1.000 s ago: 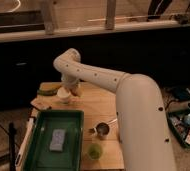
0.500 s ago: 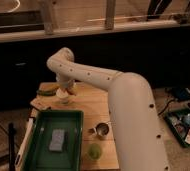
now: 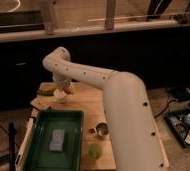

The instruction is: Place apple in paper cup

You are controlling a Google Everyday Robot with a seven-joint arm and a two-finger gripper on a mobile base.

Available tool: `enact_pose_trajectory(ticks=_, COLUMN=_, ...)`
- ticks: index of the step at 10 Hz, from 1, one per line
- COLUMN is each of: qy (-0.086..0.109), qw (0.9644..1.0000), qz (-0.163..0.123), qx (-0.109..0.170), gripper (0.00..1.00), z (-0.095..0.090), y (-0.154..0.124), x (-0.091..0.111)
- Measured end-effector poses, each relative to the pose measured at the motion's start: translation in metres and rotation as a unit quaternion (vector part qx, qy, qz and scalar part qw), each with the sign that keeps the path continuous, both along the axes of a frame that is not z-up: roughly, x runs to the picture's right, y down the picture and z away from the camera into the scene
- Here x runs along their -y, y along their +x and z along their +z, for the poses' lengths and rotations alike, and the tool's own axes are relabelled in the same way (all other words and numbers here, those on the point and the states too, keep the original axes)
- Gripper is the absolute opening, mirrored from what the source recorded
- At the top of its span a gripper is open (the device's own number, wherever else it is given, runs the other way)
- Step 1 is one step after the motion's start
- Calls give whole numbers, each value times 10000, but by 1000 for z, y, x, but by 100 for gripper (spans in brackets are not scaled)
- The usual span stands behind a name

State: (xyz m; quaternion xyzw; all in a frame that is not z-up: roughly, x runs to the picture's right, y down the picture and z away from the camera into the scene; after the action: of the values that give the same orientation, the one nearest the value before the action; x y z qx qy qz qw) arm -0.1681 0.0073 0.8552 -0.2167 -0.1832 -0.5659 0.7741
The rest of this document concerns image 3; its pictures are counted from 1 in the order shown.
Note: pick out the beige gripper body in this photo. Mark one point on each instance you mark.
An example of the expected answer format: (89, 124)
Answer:
(62, 84)

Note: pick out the orange apple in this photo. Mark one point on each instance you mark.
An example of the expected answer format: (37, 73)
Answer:
(69, 90)

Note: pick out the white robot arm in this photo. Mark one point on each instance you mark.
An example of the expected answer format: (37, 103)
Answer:
(132, 127)

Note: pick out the white paper cup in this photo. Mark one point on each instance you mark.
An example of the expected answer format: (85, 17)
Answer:
(60, 96)

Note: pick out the metal measuring cup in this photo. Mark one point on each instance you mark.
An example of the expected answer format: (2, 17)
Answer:
(100, 130)

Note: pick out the small green cup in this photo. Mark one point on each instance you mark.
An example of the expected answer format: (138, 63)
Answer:
(95, 151)

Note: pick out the green cucumber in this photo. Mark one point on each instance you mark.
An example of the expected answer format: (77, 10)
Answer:
(45, 92)

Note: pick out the blue sponge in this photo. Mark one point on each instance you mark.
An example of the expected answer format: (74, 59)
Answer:
(57, 141)

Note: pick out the black stand pole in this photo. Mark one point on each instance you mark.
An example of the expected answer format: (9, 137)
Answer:
(12, 156)

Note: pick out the green plastic tray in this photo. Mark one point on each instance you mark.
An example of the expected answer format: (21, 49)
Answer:
(39, 157)

